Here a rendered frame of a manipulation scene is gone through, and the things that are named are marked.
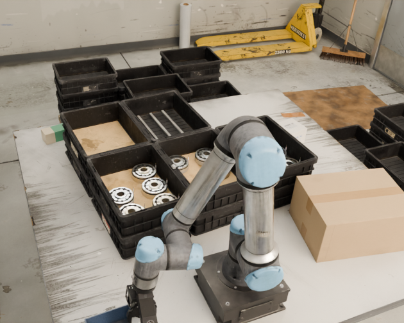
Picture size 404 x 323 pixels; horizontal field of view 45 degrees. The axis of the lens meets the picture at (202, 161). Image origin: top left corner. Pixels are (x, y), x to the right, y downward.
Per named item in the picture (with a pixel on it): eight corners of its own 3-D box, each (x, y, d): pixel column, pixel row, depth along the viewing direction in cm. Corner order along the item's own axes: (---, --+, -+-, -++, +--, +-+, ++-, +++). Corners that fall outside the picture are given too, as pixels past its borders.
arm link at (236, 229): (256, 235, 172) (260, 206, 164) (269, 263, 161) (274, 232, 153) (224, 240, 169) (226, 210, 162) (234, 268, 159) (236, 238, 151)
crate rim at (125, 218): (195, 200, 185) (195, 195, 183) (120, 223, 172) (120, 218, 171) (152, 146, 213) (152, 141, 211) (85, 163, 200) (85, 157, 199)
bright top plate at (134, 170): (159, 175, 204) (159, 173, 204) (137, 181, 200) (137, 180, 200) (150, 162, 212) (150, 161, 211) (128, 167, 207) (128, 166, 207)
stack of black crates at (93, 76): (110, 109, 386) (107, 56, 360) (120, 129, 364) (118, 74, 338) (58, 117, 372) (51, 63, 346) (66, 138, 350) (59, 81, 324)
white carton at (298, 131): (276, 152, 250) (278, 138, 245) (261, 141, 258) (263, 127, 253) (304, 142, 260) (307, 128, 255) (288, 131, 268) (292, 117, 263)
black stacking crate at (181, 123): (210, 149, 231) (212, 128, 224) (153, 163, 218) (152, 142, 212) (174, 109, 258) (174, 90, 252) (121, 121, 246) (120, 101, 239)
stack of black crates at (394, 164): (431, 221, 299) (450, 177, 279) (392, 232, 288) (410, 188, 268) (387, 182, 328) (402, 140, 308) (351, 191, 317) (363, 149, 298)
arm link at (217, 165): (232, 94, 137) (150, 220, 156) (243, 113, 128) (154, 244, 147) (264, 109, 142) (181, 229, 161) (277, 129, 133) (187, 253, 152)
